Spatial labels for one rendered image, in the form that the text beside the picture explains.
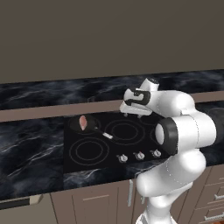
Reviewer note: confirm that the brown dishwasher front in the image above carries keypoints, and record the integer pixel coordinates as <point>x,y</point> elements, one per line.
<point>26,214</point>

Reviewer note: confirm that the silver hob knob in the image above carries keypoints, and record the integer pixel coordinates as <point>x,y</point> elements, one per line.
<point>122,158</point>
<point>156,153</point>
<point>139,155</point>

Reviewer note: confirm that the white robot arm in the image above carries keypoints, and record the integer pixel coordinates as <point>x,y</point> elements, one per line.
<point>180,175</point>

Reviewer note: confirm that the pink raw steak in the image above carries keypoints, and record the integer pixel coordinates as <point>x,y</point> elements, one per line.
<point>83,122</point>

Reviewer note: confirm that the brown drawer front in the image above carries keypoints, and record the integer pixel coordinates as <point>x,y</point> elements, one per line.
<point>198,217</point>
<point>208,198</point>
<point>216,175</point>

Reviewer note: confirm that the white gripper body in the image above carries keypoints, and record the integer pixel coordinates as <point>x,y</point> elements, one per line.
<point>134,109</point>

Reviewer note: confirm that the black hob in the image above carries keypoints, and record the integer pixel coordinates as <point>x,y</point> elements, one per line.
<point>87,163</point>

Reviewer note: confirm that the brown cupboard door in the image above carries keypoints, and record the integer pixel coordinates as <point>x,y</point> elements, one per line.
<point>124,204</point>
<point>87,205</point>

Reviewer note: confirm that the black frying pan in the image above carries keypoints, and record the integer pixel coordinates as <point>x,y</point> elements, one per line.
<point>91,124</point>

